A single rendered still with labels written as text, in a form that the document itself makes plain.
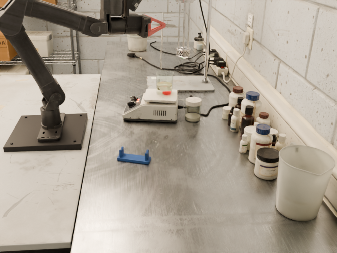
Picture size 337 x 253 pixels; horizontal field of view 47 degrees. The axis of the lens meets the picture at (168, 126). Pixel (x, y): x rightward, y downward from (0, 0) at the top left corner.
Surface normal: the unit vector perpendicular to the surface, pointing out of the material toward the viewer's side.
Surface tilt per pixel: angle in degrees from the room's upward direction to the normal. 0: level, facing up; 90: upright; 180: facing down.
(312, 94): 90
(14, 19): 90
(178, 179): 0
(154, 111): 90
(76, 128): 1
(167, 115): 90
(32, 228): 0
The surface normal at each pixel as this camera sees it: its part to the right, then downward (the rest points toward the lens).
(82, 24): 0.40, 0.44
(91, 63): 0.11, 0.43
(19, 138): 0.00, -0.90
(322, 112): -0.99, 0.02
